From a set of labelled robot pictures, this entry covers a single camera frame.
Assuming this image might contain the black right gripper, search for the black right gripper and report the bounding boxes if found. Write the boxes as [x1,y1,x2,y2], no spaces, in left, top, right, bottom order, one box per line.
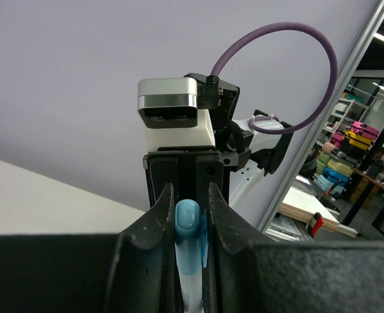
[143,146,250,209]

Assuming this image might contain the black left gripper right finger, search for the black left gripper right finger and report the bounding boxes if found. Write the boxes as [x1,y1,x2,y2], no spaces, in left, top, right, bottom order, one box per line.
[207,184,384,312]

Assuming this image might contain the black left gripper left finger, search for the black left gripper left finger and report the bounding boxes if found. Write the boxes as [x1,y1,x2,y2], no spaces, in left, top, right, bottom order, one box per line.
[0,184,175,312]

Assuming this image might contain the light blue eraser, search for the light blue eraser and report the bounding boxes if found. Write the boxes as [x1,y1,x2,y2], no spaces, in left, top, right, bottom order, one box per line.
[174,200,209,275]

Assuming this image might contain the light blue highlighter pen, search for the light blue highlighter pen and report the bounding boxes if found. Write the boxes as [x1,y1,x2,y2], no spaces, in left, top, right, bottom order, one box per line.
[175,240,203,312]

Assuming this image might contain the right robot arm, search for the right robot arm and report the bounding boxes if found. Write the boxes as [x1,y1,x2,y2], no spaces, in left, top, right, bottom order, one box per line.
[138,73,292,206]

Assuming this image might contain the background clutter shelves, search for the background clutter shelves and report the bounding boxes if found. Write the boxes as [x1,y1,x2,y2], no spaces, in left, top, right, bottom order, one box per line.
[266,9,384,245]

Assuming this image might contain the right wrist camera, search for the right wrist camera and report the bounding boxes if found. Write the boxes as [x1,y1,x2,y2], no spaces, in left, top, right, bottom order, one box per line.
[138,77,215,152]

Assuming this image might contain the right aluminium frame post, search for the right aluminium frame post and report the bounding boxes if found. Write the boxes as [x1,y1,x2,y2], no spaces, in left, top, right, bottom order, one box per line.
[256,1,384,231]

